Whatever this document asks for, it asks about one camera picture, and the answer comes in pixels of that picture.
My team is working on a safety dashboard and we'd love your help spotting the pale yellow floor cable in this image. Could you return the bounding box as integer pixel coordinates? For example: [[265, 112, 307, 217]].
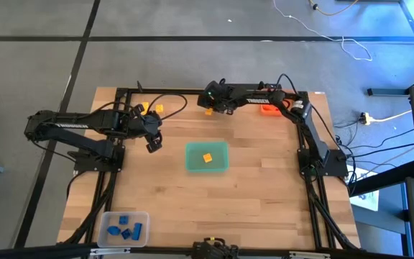
[[368, 109, 413, 123]]

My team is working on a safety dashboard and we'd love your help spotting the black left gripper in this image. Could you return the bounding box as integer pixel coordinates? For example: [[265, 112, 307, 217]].
[[130, 110, 164, 154]]

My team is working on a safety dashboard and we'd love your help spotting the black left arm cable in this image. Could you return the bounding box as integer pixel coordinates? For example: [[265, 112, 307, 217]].
[[145, 92, 189, 122]]

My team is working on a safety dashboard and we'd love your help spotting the green translucent plastic bin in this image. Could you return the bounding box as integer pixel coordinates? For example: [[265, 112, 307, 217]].
[[185, 141, 230, 174]]

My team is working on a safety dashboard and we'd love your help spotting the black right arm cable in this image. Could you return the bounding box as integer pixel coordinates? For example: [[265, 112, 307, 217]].
[[274, 73, 301, 95]]

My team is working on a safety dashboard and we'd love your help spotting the white printed paper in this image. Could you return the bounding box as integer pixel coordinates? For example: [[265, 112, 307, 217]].
[[350, 168, 380, 212]]

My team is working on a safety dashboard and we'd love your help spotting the orange floor cable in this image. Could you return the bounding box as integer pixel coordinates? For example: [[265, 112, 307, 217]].
[[308, 0, 359, 17]]

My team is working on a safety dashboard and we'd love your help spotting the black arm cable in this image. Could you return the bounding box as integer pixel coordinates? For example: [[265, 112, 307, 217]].
[[274, 73, 301, 95], [145, 92, 189, 122]]

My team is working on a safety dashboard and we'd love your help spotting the long blue toy block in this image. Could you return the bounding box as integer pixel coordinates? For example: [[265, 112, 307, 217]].
[[132, 222, 144, 241]]

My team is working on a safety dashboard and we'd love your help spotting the black table-level camera mount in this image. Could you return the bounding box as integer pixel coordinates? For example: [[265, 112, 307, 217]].
[[191, 236, 240, 259]]

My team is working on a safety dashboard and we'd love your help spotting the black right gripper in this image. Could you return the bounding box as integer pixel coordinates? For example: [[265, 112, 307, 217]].
[[198, 81, 235, 117]]

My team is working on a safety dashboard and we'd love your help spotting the clear plastic bin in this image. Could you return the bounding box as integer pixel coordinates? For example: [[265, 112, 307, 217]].
[[97, 211, 151, 249]]

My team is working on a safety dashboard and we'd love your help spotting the orange plastic bin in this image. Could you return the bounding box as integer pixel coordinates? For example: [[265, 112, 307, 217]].
[[259, 102, 284, 117]]

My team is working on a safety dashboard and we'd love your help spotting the white floor cable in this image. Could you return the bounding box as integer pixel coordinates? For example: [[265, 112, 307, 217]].
[[272, 0, 374, 62]]

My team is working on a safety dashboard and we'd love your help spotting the black metal floor beam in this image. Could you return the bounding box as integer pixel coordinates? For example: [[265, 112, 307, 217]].
[[367, 70, 414, 97]]

